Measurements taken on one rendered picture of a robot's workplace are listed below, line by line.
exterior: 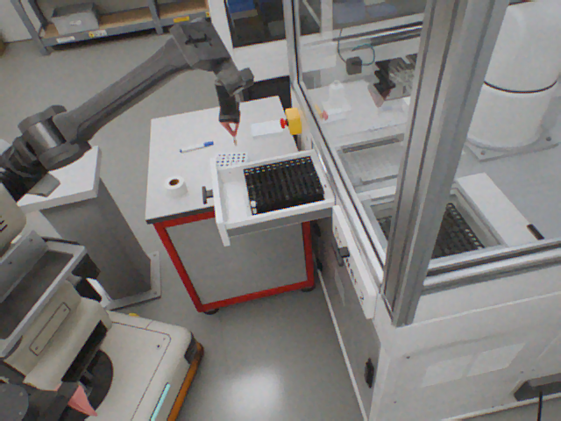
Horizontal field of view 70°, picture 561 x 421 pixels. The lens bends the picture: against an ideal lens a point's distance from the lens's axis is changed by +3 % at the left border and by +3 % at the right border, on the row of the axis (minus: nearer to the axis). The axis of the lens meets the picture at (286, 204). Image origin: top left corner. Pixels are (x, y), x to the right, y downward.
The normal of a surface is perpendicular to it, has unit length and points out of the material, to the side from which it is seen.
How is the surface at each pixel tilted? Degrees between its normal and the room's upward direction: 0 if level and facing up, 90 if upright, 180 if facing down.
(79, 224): 90
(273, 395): 0
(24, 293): 0
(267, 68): 90
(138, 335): 0
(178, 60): 57
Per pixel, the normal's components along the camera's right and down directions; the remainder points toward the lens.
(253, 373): -0.09, -0.69
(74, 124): -0.14, 0.24
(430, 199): 0.20, 0.69
